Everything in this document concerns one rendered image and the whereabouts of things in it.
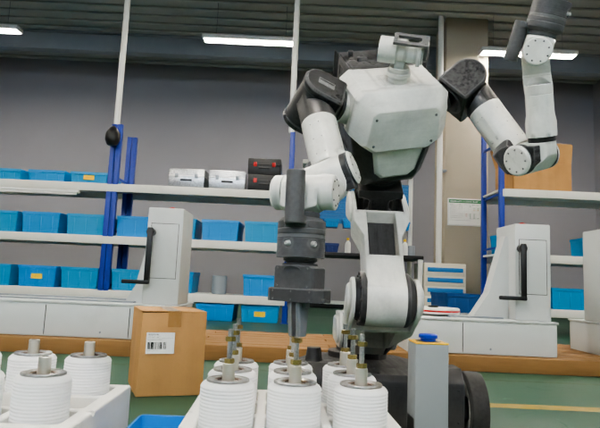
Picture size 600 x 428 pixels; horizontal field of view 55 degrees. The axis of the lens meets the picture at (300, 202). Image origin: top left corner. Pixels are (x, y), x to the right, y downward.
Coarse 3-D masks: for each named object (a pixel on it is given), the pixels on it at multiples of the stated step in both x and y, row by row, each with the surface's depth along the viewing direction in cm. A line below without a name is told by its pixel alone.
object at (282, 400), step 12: (276, 384) 99; (276, 396) 98; (288, 396) 97; (300, 396) 97; (312, 396) 98; (276, 408) 98; (288, 408) 97; (300, 408) 97; (312, 408) 98; (276, 420) 97; (288, 420) 96; (300, 420) 97; (312, 420) 98
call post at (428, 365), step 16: (416, 352) 119; (432, 352) 119; (416, 368) 119; (432, 368) 119; (416, 384) 118; (432, 384) 118; (416, 400) 118; (432, 400) 118; (416, 416) 117; (432, 416) 117
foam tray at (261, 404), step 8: (256, 392) 129; (264, 392) 128; (256, 400) 119; (264, 400) 119; (192, 408) 109; (256, 408) 112; (264, 408) 112; (192, 416) 103; (256, 416) 105; (264, 416) 106; (328, 416) 108; (184, 424) 97; (192, 424) 98; (256, 424) 99; (264, 424) 105; (328, 424) 102; (392, 424) 104
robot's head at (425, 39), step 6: (396, 36) 141; (402, 36) 141; (408, 36) 141; (414, 36) 141; (420, 36) 141; (426, 36) 140; (396, 42) 140; (402, 42) 140; (408, 42) 140; (414, 42) 140; (426, 42) 139; (426, 48) 139; (420, 54) 141; (426, 54) 141; (420, 60) 142
